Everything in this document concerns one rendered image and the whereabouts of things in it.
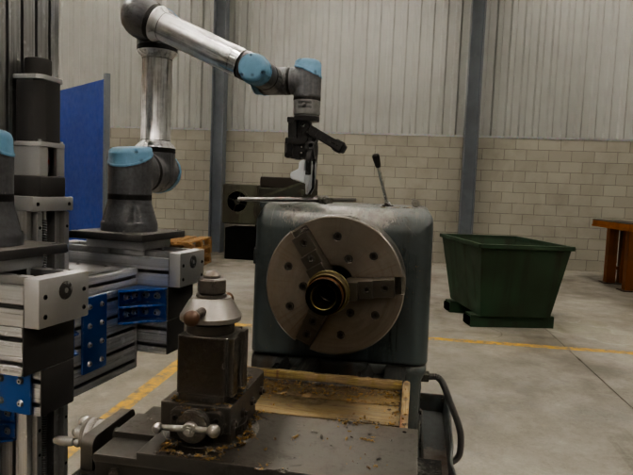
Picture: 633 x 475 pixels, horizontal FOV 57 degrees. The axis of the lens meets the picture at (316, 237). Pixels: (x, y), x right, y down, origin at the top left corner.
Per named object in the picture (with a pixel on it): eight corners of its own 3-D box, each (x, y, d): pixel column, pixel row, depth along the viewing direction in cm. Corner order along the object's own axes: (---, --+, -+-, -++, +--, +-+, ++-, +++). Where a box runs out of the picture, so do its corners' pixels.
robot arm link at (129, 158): (97, 193, 155) (98, 141, 154) (124, 193, 168) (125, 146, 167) (137, 195, 153) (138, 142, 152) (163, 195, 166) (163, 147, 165)
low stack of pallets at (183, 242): (164, 259, 1003) (165, 234, 1000) (213, 262, 996) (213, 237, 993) (136, 269, 879) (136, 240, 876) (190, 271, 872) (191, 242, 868)
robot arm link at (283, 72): (245, 60, 156) (284, 60, 154) (258, 70, 167) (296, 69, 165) (244, 90, 157) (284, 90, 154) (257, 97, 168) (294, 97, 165)
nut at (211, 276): (202, 292, 78) (202, 267, 77) (231, 294, 77) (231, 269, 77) (190, 298, 74) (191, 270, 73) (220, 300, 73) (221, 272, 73)
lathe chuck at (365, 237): (263, 325, 143) (290, 201, 140) (387, 360, 138) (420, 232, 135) (252, 334, 134) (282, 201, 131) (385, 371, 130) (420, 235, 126)
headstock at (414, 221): (291, 307, 210) (295, 200, 207) (425, 318, 202) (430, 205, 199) (241, 352, 152) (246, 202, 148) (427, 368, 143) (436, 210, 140)
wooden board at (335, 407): (243, 383, 128) (244, 365, 127) (409, 399, 121) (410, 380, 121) (190, 439, 98) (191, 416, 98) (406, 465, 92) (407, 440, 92)
